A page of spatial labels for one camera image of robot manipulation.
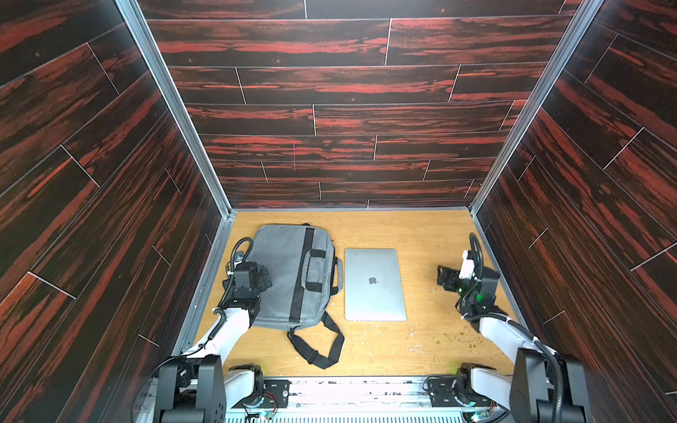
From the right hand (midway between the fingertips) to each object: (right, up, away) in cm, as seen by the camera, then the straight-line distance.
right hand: (456, 268), depth 90 cm
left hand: (-71, -2, 0) cm, 71 cm away
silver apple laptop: (-28, -9, +5) cm, 30 cm away
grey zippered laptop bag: (-53, -3, +2) cm, 53 cm away
